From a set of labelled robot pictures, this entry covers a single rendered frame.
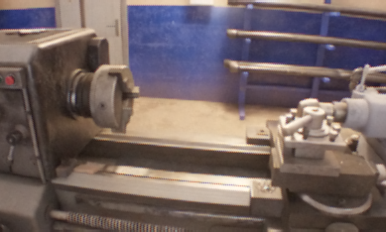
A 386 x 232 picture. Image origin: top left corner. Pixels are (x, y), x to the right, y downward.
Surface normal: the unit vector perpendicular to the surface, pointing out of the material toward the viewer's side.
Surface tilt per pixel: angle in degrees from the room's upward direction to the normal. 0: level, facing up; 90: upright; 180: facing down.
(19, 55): 45
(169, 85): 90
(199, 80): 90
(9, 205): 32
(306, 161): 0
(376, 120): 86
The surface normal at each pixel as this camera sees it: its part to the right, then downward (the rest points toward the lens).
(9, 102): -0.13, 0.38
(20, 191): -0.05, -0.58
